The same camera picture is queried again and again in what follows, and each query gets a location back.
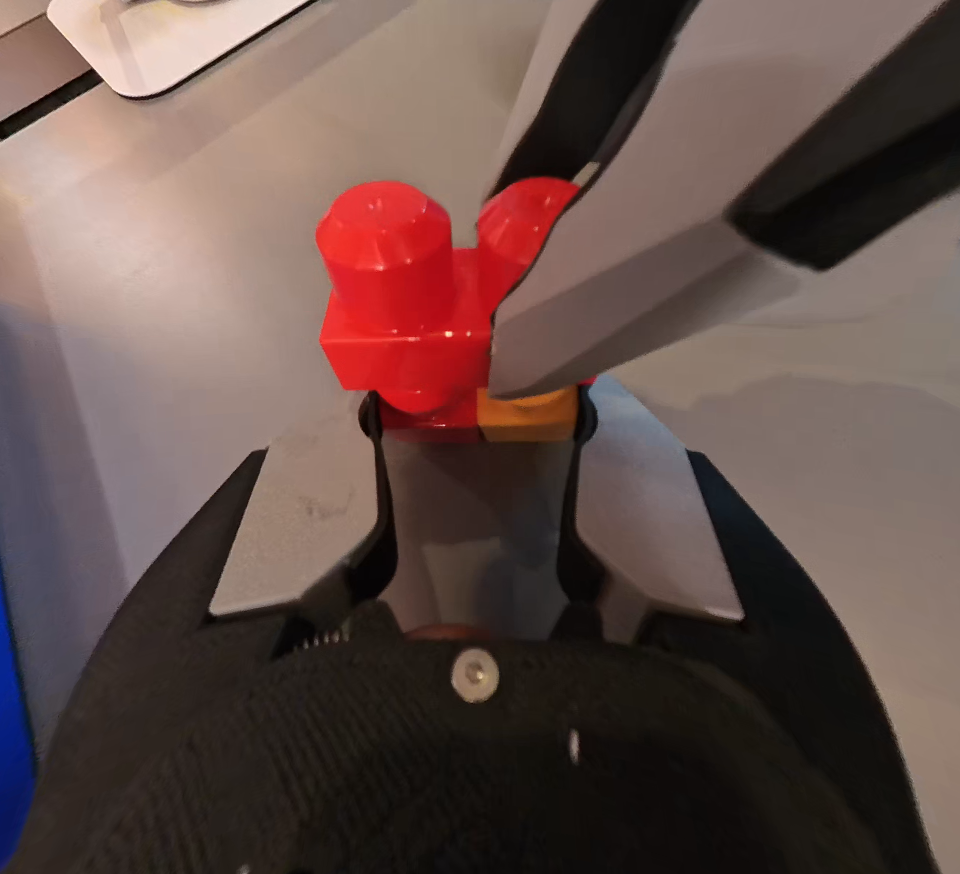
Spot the blue plastic bin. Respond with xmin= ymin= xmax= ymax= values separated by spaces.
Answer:
xmin=0 ymin=559 xmax=35 ymax=823

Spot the orange single-stud block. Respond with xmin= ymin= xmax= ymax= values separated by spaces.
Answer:
xmin=477 ymin=385 xmax=581 ymax=444

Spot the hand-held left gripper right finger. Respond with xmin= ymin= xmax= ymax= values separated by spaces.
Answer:
xmin=557 ymin=378 xmax=745 ymax=640

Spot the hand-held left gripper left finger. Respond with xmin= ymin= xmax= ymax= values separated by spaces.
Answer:
xmin=207 ymin=390 xmax=399 ymax=618

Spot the red single-stud block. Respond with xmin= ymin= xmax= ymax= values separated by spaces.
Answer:
xmin=377 ymin=387 xmax=481 ymax=445

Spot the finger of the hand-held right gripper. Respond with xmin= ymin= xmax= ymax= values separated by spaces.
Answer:
xmin=486 ymin=0 xmax=753 ymax=200
xmin=489 ymin=0 xmax=960 ymax=400

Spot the red two-stud block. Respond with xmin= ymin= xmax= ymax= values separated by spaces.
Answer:
xmin=315 ymin=177 xmax=599 ymax=415

